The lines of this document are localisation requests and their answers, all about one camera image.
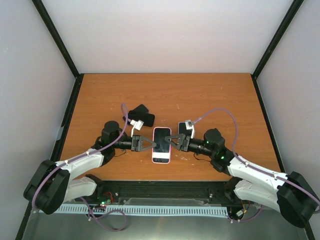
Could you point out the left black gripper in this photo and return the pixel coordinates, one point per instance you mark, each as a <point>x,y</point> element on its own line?
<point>134,148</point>

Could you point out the light blue cable duct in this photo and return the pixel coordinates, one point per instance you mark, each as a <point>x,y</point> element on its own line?
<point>146,210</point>

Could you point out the light blue phone case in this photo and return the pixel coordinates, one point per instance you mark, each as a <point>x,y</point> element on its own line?
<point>183,129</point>

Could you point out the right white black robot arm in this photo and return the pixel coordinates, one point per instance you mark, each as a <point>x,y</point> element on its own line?
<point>289,194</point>

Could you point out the pink phone case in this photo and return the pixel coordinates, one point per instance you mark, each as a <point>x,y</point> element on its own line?
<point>161,158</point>

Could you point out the black phone case front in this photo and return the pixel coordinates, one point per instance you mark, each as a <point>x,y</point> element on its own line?
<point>148,119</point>

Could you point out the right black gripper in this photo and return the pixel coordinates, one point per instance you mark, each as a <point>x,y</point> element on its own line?
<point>183,142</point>

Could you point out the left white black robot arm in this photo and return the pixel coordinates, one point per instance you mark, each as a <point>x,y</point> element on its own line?
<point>55,183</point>

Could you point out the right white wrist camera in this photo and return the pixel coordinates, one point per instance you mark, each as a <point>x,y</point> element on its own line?
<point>190,126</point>

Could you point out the black aluminium frame rail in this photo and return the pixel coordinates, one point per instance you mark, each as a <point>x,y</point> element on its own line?
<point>212,192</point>

